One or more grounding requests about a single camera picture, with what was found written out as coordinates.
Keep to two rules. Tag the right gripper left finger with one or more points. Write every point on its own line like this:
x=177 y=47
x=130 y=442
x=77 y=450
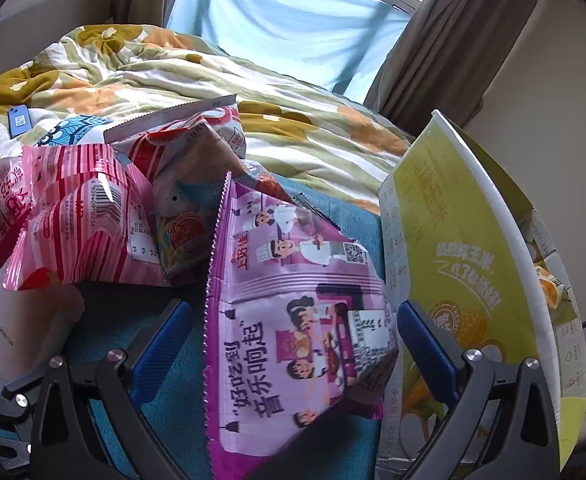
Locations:
x=66 y=443

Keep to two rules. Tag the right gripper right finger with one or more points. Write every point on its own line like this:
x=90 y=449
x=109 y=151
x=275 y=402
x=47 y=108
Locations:
x=522 y=440

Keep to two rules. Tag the pink white snack bag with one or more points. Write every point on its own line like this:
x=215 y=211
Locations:
x=34 y=323

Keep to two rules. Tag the pink striped snack bag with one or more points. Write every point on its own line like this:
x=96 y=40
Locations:
x=91 y=220

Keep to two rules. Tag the purple snack bag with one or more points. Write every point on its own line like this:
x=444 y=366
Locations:
x=296 y=325

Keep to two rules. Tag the red white snack bag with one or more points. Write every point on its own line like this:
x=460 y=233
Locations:
x=186 y=151

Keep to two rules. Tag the white orange chip bag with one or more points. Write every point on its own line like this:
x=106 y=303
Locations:
x=553 y=289

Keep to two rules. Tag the teal patterned cloth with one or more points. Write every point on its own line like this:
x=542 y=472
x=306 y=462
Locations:
x=341 y=446

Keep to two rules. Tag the green cardboard box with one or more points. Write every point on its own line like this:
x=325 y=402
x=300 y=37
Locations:
x=462 y=239

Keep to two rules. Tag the small blue card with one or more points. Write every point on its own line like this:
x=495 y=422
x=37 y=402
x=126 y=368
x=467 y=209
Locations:
x=19 y=120

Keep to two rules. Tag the floral quilt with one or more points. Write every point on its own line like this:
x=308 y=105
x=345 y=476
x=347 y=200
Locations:
x=295 y=129

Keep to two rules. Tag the grey padded headboard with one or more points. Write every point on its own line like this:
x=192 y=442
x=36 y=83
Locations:
x=26 y=33

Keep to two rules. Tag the right brown curtain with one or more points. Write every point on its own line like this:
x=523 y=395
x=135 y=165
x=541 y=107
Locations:
x=445 y=59

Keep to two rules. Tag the light blue window sheet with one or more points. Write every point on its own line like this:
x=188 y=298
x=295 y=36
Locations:
x=340 y=45

